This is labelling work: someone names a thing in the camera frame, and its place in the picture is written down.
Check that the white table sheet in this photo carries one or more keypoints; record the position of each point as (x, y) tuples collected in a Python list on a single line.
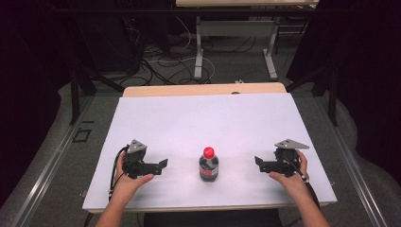
[(201, 123)]

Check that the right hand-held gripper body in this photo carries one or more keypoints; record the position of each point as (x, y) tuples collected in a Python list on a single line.
[(285, 157)]

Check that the dark soda bottle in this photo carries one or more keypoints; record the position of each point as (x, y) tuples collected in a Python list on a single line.
[(208, 168)]

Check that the person's right hand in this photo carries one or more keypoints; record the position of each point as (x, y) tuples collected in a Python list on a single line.
[(293, 184)]

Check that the dark equipment cabinet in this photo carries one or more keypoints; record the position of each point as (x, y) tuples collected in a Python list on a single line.
[(104, 41)]

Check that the person's left hand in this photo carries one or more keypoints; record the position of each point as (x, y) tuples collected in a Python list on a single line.
[(129, 186)]

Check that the light table with white legs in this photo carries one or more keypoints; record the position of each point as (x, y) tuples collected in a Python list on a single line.
[(236, 28)]

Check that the black floor outlet cover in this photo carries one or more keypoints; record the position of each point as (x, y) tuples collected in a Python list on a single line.
[(81, 135)]

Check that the dark curtain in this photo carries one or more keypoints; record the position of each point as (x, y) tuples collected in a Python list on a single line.
[(28, 78), (369, 78)]

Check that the metal floor rail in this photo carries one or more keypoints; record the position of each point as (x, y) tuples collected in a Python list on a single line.
[(47, 170), (350, 164)]

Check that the black horizontal bar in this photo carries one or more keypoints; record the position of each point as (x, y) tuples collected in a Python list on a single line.
[(189, 11)]

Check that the black metal stand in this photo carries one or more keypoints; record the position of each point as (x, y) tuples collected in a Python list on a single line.
[(332, 94), (74, 97)]

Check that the wooden table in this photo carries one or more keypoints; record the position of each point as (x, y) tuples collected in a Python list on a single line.
[(189, 90)]

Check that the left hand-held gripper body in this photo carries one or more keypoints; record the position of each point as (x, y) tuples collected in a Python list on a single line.
[(135, 157)]

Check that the red bottle cap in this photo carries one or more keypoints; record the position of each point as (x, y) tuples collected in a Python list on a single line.
[(208, 152)]

